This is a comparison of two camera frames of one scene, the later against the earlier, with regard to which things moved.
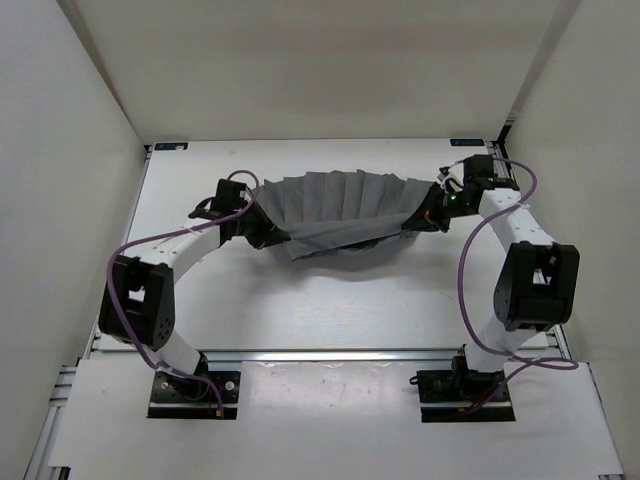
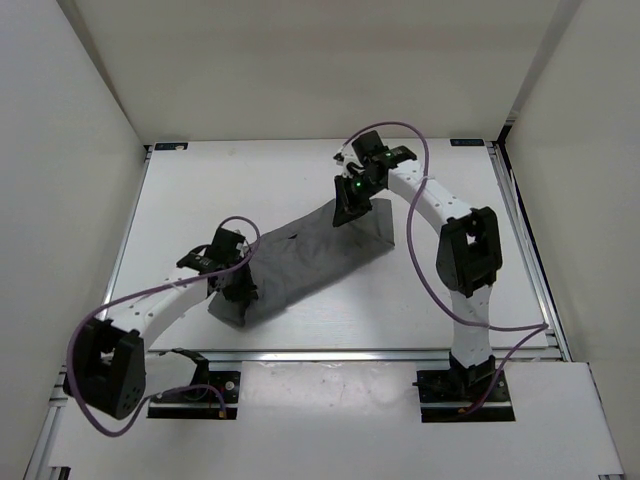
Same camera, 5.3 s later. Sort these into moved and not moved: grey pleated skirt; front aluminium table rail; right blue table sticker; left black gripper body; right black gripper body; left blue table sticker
Moved: grey pleated skirt; left black gripper body; right black gripper body
Not moved: right blue table sticker; front aluminium table rail; left blue table sticker
